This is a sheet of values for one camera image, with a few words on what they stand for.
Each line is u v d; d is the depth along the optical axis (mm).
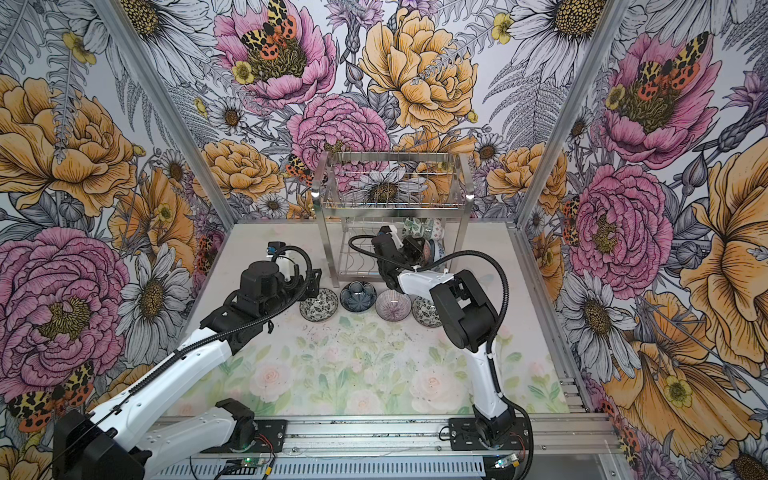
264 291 582
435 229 1041
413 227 1044
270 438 733
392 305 967
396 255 808
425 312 956
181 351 482
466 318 558
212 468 704
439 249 970
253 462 711
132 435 412
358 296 985
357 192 1140
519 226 1263
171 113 896
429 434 763
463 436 734
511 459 715
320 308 967
